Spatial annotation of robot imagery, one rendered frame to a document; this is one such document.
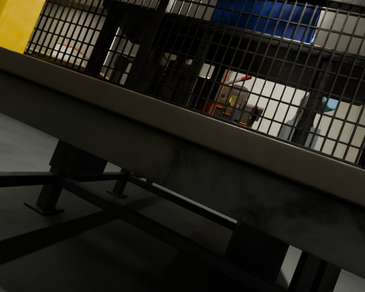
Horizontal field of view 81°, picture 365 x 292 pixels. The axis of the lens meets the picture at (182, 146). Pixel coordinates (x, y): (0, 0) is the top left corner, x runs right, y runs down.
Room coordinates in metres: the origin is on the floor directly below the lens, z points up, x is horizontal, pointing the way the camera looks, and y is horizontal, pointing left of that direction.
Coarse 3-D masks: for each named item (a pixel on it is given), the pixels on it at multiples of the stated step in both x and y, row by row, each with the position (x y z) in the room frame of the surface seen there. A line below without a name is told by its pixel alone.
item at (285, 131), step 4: (288, 124) 1.40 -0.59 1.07; (292, 124) 1.39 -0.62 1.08; (296, 124) 1.38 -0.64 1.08; (284, 128) 1.44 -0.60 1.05; (288, 128) 1.39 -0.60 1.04; (312, 128) 1.36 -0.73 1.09; (280, 132) 1.55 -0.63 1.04; (284, 132) 1.40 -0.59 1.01; (288, 132) 1.39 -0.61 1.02; (292, 132) 1.38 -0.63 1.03; (316, 132) 1.35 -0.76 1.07; (280, 136) 1.48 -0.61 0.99; (284, 136) 1.39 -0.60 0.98; (288, 136) 1.39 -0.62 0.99; (308, 136) 1.36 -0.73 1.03; (316, 136) 1.35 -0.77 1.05; (308, 140) 1.36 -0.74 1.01; (316, 140) 1.35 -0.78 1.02; (308, 144) 1.35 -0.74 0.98; (312, 144) 1.35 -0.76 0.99; (312, 148) 1.35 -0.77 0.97
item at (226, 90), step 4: (224, 88) 1.11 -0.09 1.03; (228, 88) 1.10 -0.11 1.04; (232, 88) 1.10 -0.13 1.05; (224, 92) 1.11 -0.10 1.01; (228, 92) 1.10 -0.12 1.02; (232, 92) 1.14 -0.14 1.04; (220, 96) 1.11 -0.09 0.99; (224, 96) 1.10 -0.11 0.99; (220, 100) 1.11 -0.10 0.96; (224, 100) 1.10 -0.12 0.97; (228, 100) 1.11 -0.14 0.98; (220, 104) 1.11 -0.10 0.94; (216, 108) 1.12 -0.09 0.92; (220, 108) 1.11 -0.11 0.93; (224, 108) 1.10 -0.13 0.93; (216, 112) 1.11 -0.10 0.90; (220, 112) 1.11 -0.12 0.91; (224, 112) 1.12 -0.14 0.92
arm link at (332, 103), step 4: (312, 40) 1.21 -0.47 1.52; (324, 100) 1.26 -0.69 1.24; (328, 100) 1.26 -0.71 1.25; (332, 100) 1.26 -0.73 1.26; (336, 100) 1.27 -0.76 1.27; (320, 104) 1.30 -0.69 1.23; (328, 104) 1.26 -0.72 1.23; (332, 104) 1.27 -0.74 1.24; (336, 104) 1.28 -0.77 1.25; (320, 108) 1.31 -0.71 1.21; (328, 108) 1.27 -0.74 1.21; (332, 108) 1.27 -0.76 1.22
